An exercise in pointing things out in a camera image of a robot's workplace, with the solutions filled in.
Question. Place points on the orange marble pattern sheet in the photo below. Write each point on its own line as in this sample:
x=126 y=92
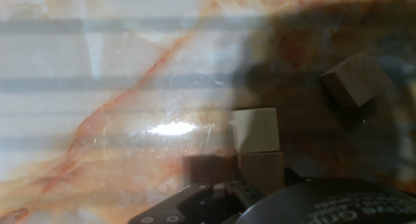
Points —
x=97 y=87

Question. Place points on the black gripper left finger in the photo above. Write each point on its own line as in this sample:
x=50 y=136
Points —
x=240 y=191

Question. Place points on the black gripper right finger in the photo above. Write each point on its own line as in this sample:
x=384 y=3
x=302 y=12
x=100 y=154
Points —
x=291 y=176

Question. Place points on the small wooden cube block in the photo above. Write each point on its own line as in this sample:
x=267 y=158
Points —
x=356 y=79
x=260 y=172
x=255 y=130

